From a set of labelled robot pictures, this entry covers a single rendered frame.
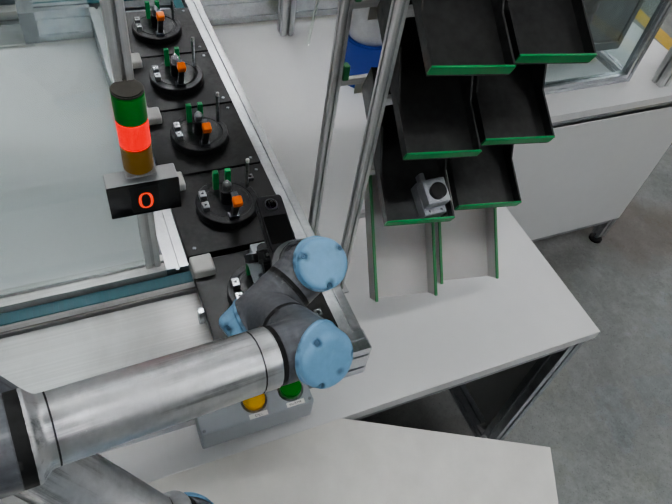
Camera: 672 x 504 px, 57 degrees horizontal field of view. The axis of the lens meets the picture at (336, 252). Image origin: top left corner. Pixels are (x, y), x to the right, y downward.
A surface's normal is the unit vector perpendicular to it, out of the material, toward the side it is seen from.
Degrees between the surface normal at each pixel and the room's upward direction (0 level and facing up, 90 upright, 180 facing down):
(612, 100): 0
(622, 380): 0
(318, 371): 58
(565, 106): 0
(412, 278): 45
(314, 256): 40
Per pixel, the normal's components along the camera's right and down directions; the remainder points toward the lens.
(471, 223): 0.24, 0.09
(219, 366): 0.36, -0.47
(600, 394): 0.12, -0.64
